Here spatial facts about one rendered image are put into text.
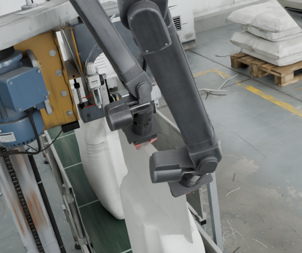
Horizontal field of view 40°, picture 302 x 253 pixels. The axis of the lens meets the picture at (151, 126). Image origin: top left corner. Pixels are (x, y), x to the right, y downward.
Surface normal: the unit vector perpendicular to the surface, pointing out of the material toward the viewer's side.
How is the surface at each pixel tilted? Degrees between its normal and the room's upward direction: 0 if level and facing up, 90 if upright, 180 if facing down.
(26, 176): 90
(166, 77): 118
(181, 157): 29
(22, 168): 90
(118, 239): 0
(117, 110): 90
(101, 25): 91
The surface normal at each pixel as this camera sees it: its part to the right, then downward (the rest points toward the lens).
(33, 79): 0.73, 0.20
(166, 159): 0.02, -0.60
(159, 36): 0.15, 0.79
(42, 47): 0.38, 0.36
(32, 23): 0.87, 0.09
